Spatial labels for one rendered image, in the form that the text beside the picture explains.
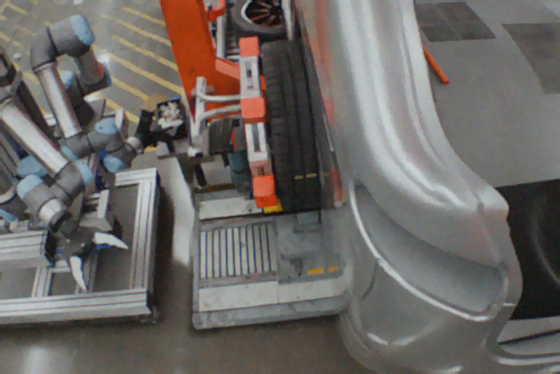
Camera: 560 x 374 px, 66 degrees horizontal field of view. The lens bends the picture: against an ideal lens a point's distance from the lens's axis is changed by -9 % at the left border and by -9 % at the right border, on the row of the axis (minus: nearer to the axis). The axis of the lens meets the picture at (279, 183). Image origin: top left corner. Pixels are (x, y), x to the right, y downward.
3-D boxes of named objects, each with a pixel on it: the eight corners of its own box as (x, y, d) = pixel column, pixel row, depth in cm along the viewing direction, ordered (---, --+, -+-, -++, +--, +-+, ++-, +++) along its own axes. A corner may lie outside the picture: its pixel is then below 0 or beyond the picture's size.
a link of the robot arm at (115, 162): (111, 157, 164) (120, 176, 169) (131, 140, 171) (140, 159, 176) (98, 155, 168) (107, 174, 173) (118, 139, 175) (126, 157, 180)
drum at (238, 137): (269, 153, 188) (266, 127, 177) (216, 160, 188) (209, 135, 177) (267, 129, 197) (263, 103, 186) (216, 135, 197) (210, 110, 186)
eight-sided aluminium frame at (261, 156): (278, 224, 190) (263, 125, 148) (261, 226, 190) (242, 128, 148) (268, 130, 225) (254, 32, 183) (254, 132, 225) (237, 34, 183)
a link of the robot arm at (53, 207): (55, 195, 119) (33, 216, 116) (66, 206, 118) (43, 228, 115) (63, 203, 126) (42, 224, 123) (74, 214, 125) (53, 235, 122)
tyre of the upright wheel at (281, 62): (339, 226, 204) (351, 158, 143) (284, 233, 204) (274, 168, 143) (317, 97, 230) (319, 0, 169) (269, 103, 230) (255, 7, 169)
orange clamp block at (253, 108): (267, 122, 159) (266, 116, 150) (244, 125, 159) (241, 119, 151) (264, 102, 160) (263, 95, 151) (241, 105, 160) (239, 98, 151)
